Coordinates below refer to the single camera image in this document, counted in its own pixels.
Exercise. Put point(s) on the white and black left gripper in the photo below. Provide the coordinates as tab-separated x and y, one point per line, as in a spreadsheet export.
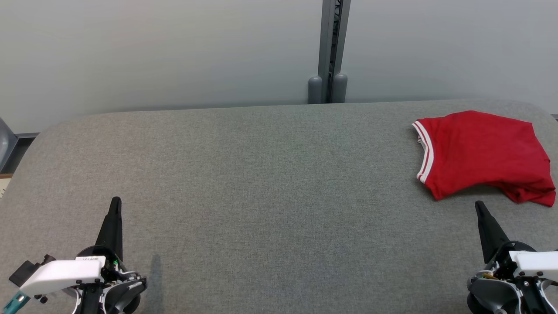
65	274

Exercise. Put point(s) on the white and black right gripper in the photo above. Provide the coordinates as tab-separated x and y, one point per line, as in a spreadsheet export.
536	264

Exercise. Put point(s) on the red shirt with white sleeves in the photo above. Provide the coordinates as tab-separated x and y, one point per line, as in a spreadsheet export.
475	148

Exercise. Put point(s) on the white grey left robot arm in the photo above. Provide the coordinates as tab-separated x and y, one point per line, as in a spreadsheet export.
126	294

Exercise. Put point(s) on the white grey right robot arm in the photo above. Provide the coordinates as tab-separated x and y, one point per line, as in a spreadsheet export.
492	296

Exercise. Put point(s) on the grey metal desk leg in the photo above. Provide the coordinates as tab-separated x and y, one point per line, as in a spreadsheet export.
5	144

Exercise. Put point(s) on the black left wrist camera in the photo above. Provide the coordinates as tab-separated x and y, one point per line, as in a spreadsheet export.
24	272

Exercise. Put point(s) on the grey cylindrical post foot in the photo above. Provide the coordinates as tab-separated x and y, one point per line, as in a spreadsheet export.
340	89
314	91

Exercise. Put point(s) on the grey metal partition post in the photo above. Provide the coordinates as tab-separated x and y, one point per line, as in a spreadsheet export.
327	39

